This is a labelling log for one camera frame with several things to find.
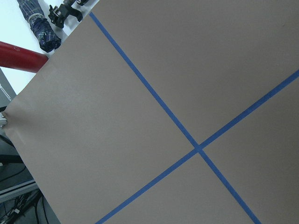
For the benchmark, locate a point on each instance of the black clamp mount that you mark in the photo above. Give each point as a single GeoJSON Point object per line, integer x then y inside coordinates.
{"type": "Point", "coordinates": [58, 14]}

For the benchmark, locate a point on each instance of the folded blue plaid umbrella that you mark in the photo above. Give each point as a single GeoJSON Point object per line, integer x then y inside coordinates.
{"type": "Point", "coordinates": [39, 25]}

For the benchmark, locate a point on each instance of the red cylinder tube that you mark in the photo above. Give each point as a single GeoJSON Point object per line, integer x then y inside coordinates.
{"type": "Point", "coordinates": [18, 58]}

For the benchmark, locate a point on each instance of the brown paper table cover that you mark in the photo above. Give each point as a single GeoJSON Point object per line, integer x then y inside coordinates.
{"type": "Point", "coordinates": [168, 112]}

